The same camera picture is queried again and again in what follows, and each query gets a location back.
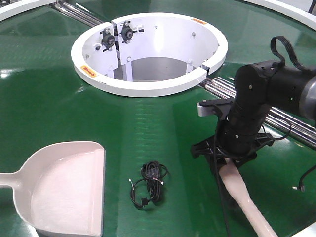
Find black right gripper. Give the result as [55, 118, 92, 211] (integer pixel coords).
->
[191, 133, 274, 179]

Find black cable bundle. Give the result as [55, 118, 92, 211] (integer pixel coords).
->
[129, 160, 170, 210]

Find cream plastic dustpan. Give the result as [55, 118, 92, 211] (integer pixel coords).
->
[0, 141, 106, 237]

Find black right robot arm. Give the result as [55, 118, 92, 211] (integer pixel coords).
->
[191, 36, 316, 171]

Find white outer conveyor rim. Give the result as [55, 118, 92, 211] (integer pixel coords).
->
[0, 0, 316, 31]

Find steel roller bars right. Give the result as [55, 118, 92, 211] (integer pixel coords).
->
[198, 77, 316, 149]

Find steel roller bars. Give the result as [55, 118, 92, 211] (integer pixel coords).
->
[198, 77, 316, 149]
[49, 0, 104, 27]

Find orange warning sticker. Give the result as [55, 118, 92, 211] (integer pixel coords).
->
[192, 18, 207, 25]

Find black bearing right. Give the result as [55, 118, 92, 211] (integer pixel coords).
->
[118, 21, 145, 43]

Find black bearing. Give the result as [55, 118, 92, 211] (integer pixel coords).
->
[94, 28, 116, 52]
[118, 21, 145, 43]

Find black bearing left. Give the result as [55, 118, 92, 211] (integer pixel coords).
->
[94, 28, 116, 52]

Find yellow arrow sticker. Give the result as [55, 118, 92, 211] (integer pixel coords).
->
[80, 65, 97, 78]

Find steel roller bars left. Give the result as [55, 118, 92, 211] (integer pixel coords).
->
[49, 0, 104, 27]

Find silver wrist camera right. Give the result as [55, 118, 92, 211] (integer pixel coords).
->
[197, 99, 233, 120]

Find loose black cable right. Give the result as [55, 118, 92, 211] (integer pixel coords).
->
[292, 164, 316, 192]

